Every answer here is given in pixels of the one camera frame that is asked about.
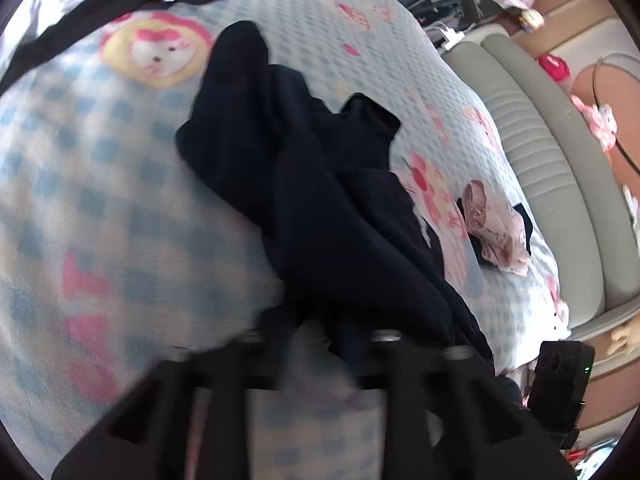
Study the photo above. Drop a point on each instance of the pink flower plush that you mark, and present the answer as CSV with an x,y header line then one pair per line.
x,y
597,120

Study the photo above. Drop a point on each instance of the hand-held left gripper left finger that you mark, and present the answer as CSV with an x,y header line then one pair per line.
x,y
235,365

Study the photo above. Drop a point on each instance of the blue checked printed blanket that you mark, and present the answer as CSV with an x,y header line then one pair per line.
x,y
125,185

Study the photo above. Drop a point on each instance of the navy garment with white trim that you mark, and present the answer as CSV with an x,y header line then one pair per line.
x,y
310,200

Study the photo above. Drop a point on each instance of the cream padded headboard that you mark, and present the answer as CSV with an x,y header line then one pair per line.
x,y
550,185

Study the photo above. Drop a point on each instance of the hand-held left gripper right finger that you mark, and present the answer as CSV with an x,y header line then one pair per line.
x,y
400,370

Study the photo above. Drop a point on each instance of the pink round plush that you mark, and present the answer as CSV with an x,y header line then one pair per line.
x,y
554,66

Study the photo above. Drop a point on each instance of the pale pink printed garment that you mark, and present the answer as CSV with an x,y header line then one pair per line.
x,y
492,240

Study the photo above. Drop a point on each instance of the beige plush toy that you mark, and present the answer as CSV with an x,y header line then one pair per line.
x,y
625,337

